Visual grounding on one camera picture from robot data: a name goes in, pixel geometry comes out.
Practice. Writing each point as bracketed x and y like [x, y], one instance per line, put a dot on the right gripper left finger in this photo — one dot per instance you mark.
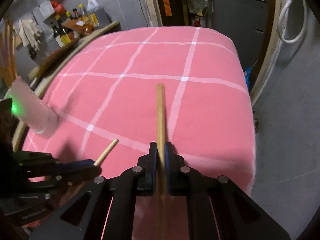
[104, 208]

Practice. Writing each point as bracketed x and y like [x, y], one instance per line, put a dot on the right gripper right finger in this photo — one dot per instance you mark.
[216, 207]

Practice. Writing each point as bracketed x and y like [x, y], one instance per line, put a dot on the white plastic utensil holder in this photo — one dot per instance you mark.
[30, 109]

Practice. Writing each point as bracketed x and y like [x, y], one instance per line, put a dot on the taped chopstick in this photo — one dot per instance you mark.
[11, 49]
[5, 61]

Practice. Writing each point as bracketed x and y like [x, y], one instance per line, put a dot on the pink checked tablecloth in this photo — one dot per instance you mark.
[108, 91]

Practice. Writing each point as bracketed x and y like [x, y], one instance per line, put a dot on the yellow label sauce bottle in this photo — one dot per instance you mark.
[66, 34]

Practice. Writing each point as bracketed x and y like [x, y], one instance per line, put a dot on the hanging white cloth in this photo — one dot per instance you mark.
[29, 32]

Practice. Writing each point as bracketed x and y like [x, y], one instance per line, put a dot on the dark wine bottle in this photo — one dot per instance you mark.
[57, 36]

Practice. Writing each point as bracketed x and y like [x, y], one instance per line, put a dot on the red plastic bag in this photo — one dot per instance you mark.
[58, 7]

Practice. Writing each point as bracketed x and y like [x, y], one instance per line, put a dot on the large clear oil jug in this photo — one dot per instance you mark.
[97, 14]

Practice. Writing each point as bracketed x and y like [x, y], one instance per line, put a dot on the dark grey cabinet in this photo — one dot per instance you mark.
[244, 22]

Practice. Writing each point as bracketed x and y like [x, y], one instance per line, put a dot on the white wall box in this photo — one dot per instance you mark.
[46, 9]

